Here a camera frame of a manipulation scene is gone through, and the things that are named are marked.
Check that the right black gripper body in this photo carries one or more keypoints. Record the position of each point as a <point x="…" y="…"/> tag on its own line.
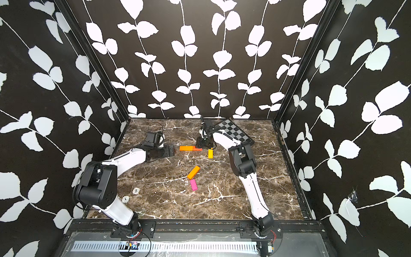
<point x="204" y="143"/>

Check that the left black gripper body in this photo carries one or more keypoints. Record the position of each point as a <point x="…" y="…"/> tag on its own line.
<point x="161" y="152"/>

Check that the yellow block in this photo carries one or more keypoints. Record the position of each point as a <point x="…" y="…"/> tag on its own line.
<point x="210" y="153"/>

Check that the orange block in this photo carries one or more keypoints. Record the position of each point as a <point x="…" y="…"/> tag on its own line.
<point x="186" y="148"/>
<point x="193" y="172"/>

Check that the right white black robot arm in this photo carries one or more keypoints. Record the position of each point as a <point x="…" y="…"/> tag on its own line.
<point x="243" y="164"/>

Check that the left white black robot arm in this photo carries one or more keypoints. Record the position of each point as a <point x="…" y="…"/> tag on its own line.
<point x="97" y="186"/>

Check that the black white checkerboard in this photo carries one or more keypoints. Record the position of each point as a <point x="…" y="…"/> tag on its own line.
<point x="234" y="132"/>

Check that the pink block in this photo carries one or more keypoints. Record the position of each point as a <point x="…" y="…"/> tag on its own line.
<point x="193" y="184"/>

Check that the white round table sticker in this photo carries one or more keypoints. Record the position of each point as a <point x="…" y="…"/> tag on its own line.
<point x="136" y="191"/>

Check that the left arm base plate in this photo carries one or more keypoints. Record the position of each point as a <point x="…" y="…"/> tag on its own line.
<point x="127" y="232"/>

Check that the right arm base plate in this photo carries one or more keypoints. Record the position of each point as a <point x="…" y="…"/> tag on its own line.
<point x="250" y="230"/>

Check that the white perforated cable strip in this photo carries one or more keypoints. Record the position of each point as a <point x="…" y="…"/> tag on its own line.
<point x="139" y="246"/>

